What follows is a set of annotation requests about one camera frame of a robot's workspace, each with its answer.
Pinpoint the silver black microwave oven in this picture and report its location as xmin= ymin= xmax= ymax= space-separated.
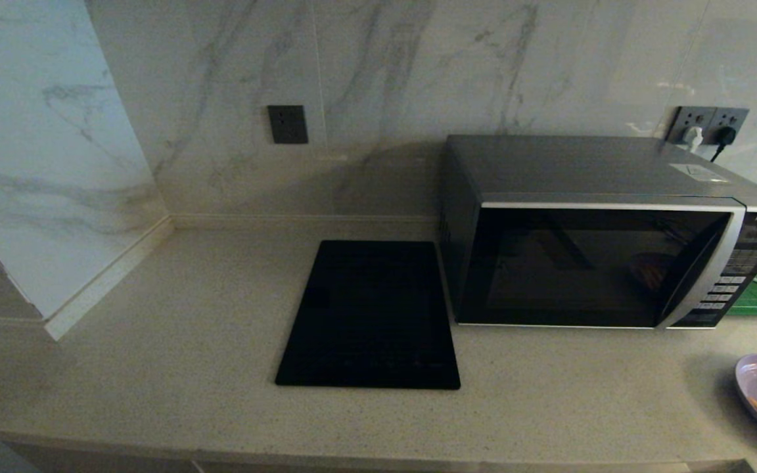
xmin=441 ymin=135 xmax=757 ymax=330

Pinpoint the black induction cooktop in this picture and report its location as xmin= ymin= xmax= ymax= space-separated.
xmin=275 ymin=240 xmax=461 ymax=390

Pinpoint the dark single wall socket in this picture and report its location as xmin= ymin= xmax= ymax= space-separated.
xmin=267 ymin=104 xmax=309 ymax=145

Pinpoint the grey wall socket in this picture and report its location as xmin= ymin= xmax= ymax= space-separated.
xmin=709 ymin=108 xmax=749 ymax=146
xmin=666 ymin=106 xmax=714 ymax=146

